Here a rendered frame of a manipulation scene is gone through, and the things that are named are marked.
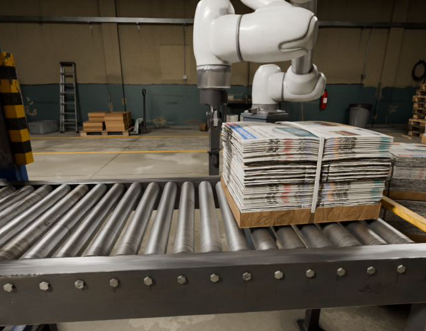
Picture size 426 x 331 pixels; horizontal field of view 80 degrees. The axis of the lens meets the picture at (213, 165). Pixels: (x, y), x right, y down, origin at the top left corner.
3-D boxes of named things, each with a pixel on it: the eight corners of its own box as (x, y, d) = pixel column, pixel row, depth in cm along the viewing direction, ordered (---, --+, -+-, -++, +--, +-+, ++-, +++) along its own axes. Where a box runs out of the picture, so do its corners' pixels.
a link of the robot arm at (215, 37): (186, 65, 63) (236, 63, 59) (184, -7, 59) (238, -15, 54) (204, 68, 73) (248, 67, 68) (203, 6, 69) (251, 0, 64)
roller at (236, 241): (227, 191, 101) (227, 179, 100) (254, 272, 56) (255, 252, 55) (215, 191, 101) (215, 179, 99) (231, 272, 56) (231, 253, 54)
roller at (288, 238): (260, 190, 102) (260, 178, 100) (311, 269, 57) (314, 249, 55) (247, 190, 102) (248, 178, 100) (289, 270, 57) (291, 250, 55)
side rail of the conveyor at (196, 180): (331, 199, 110) (334, 173, 107) (337, 205, 105) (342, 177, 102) (4, 209, 102) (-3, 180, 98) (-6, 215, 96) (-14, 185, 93)
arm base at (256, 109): (238, 113, 154) (238, 104, 152) (263, 111, 167) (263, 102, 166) (261, 115, 140) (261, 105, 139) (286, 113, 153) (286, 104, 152)
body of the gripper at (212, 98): (229, 89, 64) (229, 126, 67) (226, 89, 72) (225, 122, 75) (200, 89, 64) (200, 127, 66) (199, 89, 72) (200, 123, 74)
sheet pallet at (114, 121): (135, 131, 738) (134, 111, 722) (128, 136, 659) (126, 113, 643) (93, 131, 730) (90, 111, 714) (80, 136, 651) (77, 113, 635)
